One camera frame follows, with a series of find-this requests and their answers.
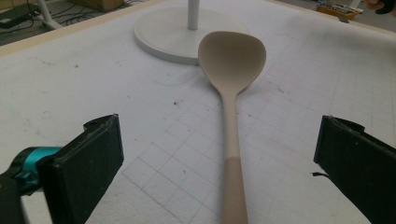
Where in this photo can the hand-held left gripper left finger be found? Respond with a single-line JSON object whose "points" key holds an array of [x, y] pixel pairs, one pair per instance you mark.
{"points": [[81, 168]]}

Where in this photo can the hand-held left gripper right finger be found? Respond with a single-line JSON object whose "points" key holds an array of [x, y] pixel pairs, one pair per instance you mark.
{"points": [[358, 161]]}

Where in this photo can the beige wooden spoon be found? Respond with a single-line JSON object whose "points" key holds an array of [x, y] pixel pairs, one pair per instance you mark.
{"points": [[232, 62]]}

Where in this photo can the yellow tray with parts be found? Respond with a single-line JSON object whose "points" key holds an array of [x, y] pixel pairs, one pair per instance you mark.
{"points": [[337, 10]]}

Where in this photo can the white metal stand leg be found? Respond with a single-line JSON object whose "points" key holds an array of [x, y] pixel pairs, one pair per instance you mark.
{"points": [[46, 15]]}

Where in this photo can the white round stand base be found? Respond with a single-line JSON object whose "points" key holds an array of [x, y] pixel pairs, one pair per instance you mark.
{"points": [[162, 34]]}

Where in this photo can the cardboard box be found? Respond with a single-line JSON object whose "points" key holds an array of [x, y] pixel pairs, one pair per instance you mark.
{"points": [[99, 3]]}

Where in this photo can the dark flat device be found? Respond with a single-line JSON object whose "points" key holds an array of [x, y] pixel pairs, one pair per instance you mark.
{"points": [[14, 15]]}

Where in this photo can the white stand pole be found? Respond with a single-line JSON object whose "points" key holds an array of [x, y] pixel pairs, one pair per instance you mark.
{"points": [[193, 14]]}

